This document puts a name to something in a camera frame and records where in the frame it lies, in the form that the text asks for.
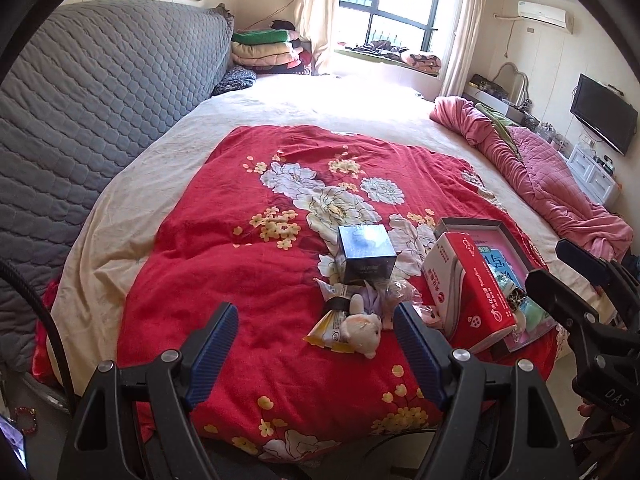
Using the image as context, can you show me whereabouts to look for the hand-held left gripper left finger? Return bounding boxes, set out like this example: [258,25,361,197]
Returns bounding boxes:
[57,301,241,480]

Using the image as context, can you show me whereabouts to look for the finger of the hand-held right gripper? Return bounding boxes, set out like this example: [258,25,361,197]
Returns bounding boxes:
[525,268,614,362]
[555,238,629,292]

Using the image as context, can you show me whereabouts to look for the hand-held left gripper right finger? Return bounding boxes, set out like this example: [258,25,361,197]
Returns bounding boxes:
[391,301,581,480]

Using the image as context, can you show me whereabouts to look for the white plush bear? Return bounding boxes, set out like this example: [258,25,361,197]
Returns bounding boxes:
[339,280,386,360]

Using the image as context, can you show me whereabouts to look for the grey shallow box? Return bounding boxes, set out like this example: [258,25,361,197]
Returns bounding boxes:
[433,217,559,354]

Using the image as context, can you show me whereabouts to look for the red tissue pack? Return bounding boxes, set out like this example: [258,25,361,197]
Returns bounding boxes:
[422,232,519,356]

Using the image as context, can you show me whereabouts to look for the pink book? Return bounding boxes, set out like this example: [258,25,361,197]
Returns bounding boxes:
[470,227,540,351]

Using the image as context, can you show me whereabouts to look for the pink quilt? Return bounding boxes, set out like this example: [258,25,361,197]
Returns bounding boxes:
[429,95,635,262]

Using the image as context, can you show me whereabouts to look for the white drawer cabinet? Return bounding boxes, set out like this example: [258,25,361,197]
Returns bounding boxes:
[567,137,622,207]

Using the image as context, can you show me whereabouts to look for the yellow snack packet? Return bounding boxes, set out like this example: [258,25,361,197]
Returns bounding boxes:
[304,280,364,355]

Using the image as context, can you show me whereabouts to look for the black box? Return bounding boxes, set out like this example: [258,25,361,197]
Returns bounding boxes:
[337,224,399,285]

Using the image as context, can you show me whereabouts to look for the red floral blanket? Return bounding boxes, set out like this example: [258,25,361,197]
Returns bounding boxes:
[115,124,562,464]

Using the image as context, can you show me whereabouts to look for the cluttered dressing table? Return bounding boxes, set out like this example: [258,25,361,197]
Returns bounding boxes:
[462,73,577,162]

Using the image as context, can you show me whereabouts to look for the black television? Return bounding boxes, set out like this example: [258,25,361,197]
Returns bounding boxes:
[569,73,640,156]

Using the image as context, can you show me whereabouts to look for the green cloth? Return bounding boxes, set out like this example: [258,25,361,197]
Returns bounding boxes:
[473,102,524,142]

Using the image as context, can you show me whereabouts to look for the red cloth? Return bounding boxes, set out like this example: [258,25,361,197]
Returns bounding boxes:
[31,280,67,387]

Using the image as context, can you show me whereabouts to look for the vanity mirror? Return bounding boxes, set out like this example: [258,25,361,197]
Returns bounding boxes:
[492,62,532,107]

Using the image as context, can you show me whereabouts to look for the smartphone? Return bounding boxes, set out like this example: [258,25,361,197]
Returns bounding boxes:
[0,413,29,472]

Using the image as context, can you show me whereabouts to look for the white air conditioner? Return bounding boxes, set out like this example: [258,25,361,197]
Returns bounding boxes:
[516,0,575,32]

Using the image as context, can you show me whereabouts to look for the floral folded blanket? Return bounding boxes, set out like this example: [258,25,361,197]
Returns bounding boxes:
[403,51,442,72]

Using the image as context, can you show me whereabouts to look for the cream curtain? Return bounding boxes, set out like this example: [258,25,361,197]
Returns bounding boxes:
[292,0,344,74]
[439,0,489,93]

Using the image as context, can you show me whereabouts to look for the bed with cream sheet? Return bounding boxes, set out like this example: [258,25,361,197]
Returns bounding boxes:
[47,74,602,387]

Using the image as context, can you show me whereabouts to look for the grey quilted headboard cover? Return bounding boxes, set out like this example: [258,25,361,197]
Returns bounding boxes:
[0,0,236,377]

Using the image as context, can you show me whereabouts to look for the dark patterned pillow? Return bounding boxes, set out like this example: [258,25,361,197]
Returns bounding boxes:
[212,64,259,97]

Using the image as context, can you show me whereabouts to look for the dark clothes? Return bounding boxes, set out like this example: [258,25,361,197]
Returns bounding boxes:
[349,39,409,56]

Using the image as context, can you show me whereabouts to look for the stack of folded blankets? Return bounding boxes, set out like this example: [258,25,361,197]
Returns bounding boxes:
[229,19,314,77]

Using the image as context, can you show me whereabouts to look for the black cable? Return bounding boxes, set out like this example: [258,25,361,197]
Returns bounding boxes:
[0,258,77,412]
[564,419,640,480]

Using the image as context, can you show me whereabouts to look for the red bead bracelet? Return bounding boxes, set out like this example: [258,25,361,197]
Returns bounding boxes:
[13,406,40,434]

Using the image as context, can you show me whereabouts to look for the air conditioner hose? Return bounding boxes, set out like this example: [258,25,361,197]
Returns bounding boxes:
[492,12,519,62]

